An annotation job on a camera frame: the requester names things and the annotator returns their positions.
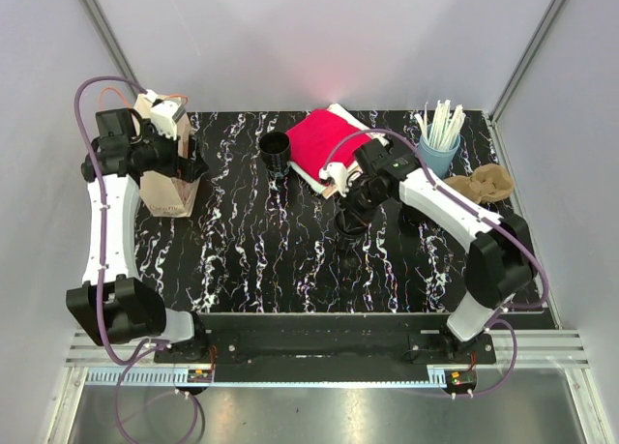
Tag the blue straw holder cup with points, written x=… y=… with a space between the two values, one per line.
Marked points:
x=436 y=160

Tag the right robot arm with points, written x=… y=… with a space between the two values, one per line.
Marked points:
x=500 y=260

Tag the black cup lid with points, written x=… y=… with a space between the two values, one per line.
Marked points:
x=410 y=216

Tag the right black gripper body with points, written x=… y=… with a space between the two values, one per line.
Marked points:
x=365 y=197

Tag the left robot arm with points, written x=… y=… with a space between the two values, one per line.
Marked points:
x=113 y=305

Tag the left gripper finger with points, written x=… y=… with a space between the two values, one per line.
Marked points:
x=193 y=149
x=190 y=170

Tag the aluminium frame rail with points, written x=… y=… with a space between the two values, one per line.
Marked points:
x=539 y=390

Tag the paper takeout bag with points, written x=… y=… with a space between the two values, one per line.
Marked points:
x=169 y=192

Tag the black coffee cup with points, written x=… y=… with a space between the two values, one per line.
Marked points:
x=275 y=152
x=350 y=231

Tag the bottom cardboard cup carrier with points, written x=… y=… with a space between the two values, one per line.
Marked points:
x=488 y=183

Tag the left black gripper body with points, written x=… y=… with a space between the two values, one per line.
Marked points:
x=161 y=155

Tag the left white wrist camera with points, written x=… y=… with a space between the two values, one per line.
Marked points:
x=163 y=112

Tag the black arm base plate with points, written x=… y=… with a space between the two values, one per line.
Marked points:
x=330 y=348

